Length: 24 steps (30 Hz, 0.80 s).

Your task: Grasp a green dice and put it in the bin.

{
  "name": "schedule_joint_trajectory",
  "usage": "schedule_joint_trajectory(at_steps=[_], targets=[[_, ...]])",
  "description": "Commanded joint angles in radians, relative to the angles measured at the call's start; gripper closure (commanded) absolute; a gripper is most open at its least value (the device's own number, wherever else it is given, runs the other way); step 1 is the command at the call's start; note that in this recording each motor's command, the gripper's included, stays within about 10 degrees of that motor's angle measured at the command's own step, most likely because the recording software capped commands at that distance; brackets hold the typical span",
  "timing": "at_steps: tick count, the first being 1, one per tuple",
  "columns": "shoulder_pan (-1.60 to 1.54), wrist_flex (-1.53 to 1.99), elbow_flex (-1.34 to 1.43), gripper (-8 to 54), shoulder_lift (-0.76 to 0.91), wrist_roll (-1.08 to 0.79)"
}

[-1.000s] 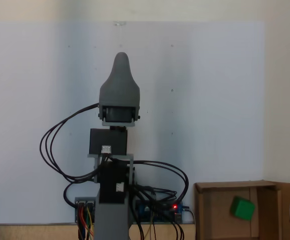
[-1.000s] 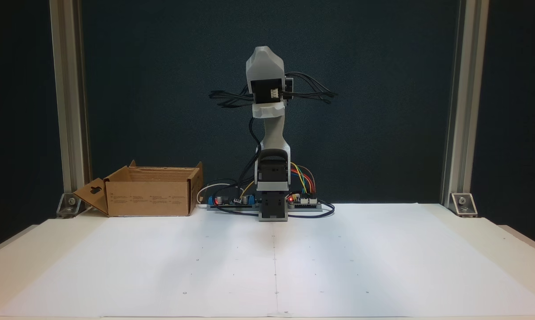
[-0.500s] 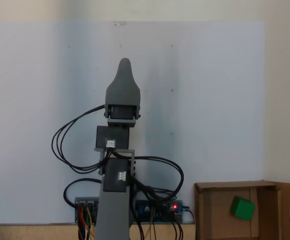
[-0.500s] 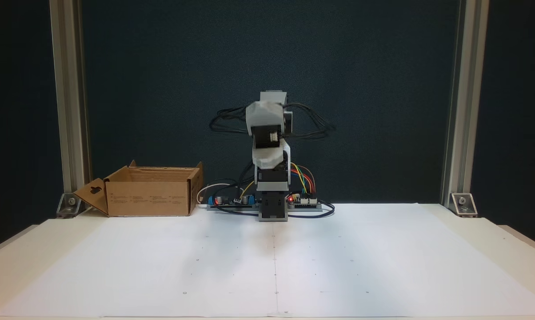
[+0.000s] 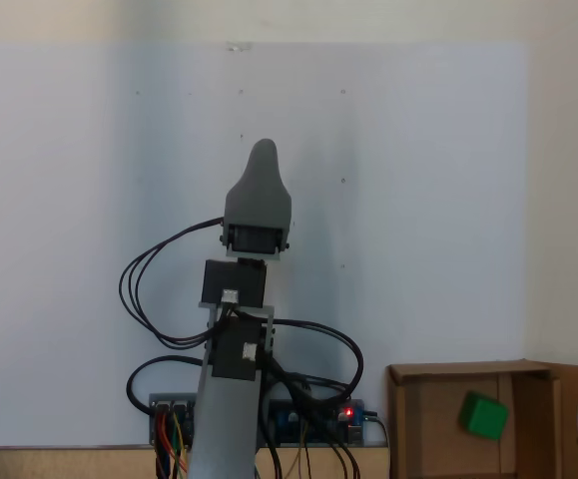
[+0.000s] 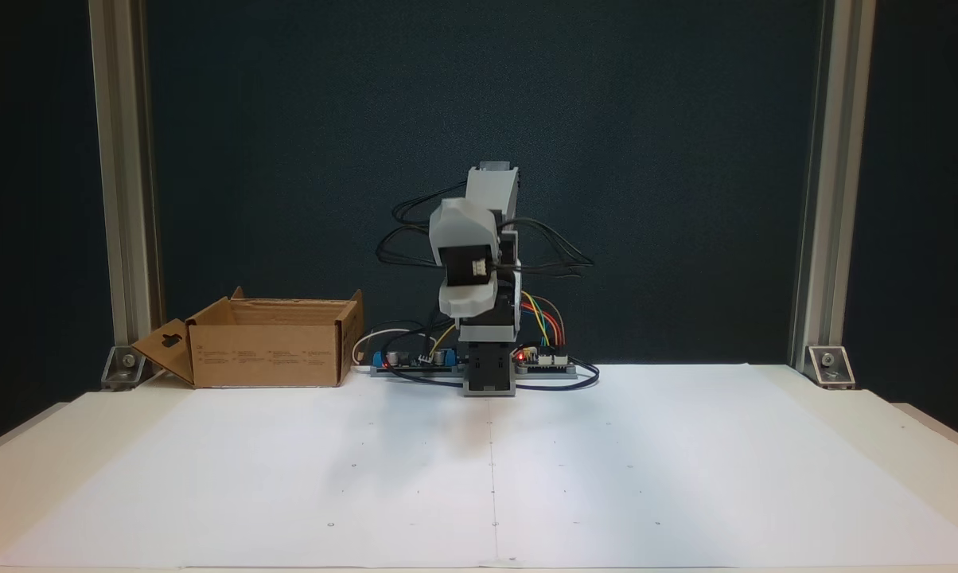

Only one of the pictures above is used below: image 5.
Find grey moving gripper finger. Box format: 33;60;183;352
219;138;294;253

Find green dice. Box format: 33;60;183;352
456;391;510;441

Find blue board with capacitors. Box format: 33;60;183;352
267;397;367;445

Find grey mounting plate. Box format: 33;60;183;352
148;392;368;446

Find brown cardboard box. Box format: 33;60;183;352
386;358;578;479

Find black servo wire bundle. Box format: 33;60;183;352
267;317;365;401
119;216;228;350

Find driver board with jumper wires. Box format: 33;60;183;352
151;396;198;445

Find thick black cable loop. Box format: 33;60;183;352
127;354;206;415

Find orange jumper wire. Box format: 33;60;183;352
156;414;192;479

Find black plug cable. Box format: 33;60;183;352
365;411;391;445

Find thin black cable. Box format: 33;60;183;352
267;444;287;479
326;440;365;479

